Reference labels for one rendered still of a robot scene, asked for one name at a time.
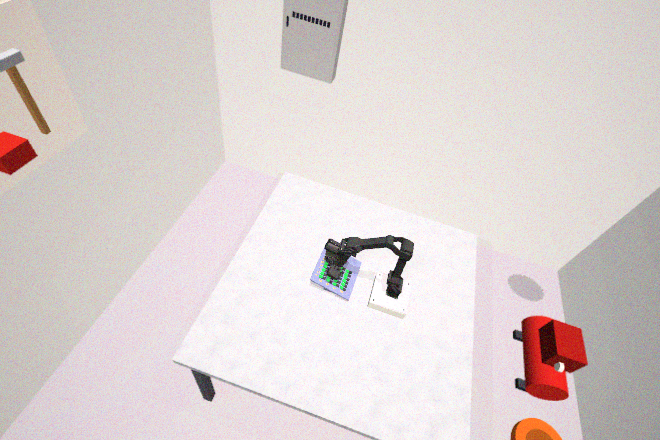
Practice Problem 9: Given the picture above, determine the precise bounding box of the grey switch panel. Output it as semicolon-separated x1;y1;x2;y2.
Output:
310;249;362;300

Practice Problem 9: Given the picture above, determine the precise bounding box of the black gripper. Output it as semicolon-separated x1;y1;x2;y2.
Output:
326;252;347;280

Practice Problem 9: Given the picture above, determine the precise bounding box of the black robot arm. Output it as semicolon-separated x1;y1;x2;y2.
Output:
324;235;414;300

